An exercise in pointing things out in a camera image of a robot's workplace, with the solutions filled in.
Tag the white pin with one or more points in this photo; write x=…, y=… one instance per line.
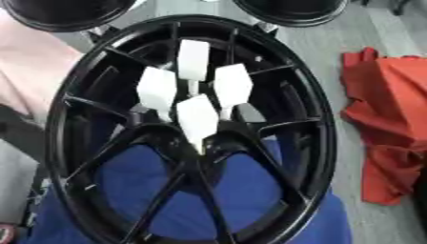
x=197, y=117
x=157, y=88
x=193, y=58
x=232, y=84

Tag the black round wheel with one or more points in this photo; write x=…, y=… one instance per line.
x=61, y=12
x=294, y=11

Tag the red cloth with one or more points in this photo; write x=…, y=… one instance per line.
x=392, y=120

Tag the black spoked wheel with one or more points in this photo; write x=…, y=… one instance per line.
x=83, y=95

